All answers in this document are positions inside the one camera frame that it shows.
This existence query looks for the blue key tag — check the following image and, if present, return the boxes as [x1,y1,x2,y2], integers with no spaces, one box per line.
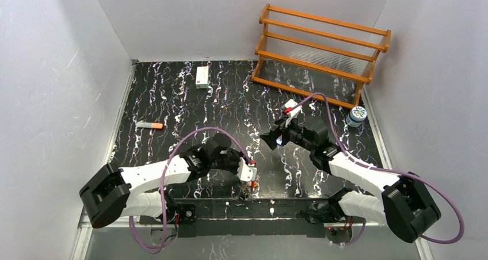
[276,136,283,147]

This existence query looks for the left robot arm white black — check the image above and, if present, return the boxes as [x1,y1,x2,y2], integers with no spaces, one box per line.
[79,133,257,228]

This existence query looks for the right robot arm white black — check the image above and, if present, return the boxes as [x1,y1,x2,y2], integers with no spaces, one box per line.
[260,118,441,243]

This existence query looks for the white blue round jar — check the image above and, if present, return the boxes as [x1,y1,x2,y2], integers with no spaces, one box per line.
[345,106,367,128]

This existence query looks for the white red small box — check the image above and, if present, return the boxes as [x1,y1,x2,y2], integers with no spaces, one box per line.
[195,66,210,89]

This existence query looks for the orange wooden shelf rack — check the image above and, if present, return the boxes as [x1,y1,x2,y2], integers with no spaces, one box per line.
[251,3,392,108]

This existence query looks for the orange grey marker pen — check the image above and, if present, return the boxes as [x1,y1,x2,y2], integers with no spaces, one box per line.
[136,121,163,129]

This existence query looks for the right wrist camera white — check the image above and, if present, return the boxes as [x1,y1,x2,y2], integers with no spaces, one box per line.
[283,99,302,128]

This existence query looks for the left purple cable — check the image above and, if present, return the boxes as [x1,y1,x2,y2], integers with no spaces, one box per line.
[128,127,254,255]

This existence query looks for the purple cable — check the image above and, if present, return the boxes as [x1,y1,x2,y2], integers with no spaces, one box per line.
[128,127,254,255]
[293,92,465,247]

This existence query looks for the aluminium frame rail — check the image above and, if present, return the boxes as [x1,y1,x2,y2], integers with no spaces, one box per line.
[72,198,433,259]

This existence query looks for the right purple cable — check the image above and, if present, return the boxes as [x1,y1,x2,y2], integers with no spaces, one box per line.
[293,92,465,247]

